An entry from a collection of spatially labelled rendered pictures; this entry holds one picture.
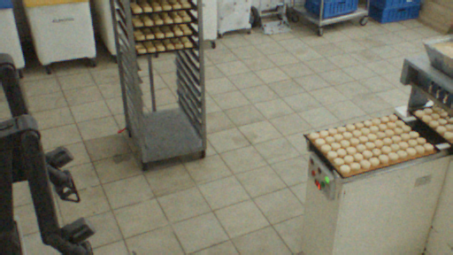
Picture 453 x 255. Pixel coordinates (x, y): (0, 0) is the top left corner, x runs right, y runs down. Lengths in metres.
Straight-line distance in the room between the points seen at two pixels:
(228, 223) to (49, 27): 2.72
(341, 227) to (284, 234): 0.77
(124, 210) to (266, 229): 0.98
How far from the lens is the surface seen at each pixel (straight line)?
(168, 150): 3.93
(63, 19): 5.30
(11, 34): 5.32
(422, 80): 3.14
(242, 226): 3.49
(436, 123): 3.02
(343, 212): 2.69
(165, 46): 3.59
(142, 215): 3.63
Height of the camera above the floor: 2.42
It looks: 33 degrees down
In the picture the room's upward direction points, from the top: 4 degrees clockwise
